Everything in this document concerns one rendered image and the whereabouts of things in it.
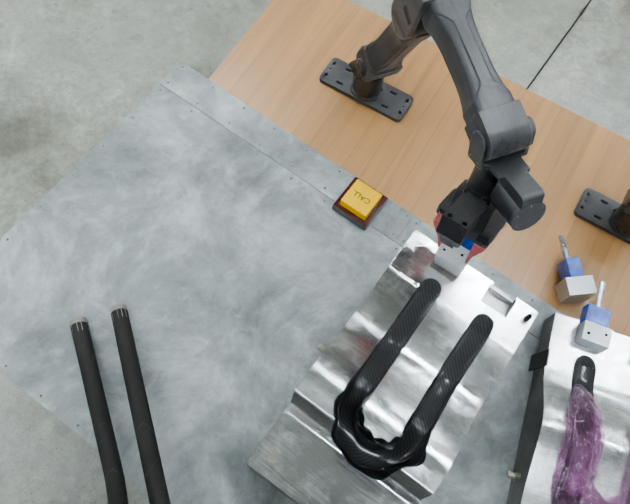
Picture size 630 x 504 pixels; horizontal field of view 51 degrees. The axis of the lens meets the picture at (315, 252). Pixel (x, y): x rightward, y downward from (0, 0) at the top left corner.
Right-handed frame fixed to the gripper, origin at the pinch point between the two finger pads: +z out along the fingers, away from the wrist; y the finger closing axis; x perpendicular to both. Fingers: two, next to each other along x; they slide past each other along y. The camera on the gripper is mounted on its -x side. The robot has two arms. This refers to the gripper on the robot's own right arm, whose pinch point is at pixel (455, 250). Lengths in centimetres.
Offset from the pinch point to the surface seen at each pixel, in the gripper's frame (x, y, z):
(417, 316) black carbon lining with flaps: -8.3, 0.4, 10.2
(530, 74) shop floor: 151, -28, 41
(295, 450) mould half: -36.2, -3.4, 22.5
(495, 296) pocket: 4.4, 9.4, 8.5
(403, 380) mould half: -19.5, 4.8, 12.8
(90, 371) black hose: -47, -39, 23
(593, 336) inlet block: 7.7, 26.9, 7.7
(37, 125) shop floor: 26, -151, 71
